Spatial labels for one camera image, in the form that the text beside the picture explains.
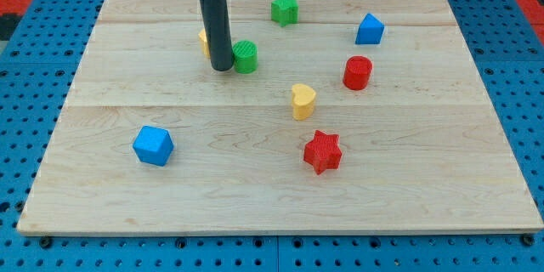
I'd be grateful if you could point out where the blue cube block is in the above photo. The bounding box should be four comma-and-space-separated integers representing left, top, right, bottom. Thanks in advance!
132, 126, 174, 167

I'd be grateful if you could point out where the yellow block behind rod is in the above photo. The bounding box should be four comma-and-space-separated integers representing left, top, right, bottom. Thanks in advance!
198, 28, 211, 59

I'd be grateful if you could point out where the yellow heart block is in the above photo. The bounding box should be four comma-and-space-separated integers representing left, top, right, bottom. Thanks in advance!
291, 83, 316, 121

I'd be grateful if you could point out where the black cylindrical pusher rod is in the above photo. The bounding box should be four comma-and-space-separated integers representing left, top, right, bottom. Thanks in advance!
199, 0, 234, 72

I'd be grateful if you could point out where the green cylinder block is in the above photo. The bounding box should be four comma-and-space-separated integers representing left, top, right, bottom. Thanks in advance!
233, 40, 258, 74

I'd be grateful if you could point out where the red star block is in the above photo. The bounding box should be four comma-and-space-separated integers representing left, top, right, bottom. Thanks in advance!
303, 130, 343, 175

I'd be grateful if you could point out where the blue triangular prism block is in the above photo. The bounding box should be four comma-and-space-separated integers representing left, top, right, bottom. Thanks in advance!
355, 13, 385, 45

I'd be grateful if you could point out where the green star block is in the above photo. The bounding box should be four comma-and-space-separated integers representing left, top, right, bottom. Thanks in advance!
271, 0, 298, 27

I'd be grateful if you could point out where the wooden board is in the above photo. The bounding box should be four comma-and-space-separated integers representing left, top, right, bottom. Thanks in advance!
17, 0, 543, 236

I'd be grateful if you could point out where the red cylinder block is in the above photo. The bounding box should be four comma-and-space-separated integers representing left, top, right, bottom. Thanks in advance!
343, 55, 373, 91

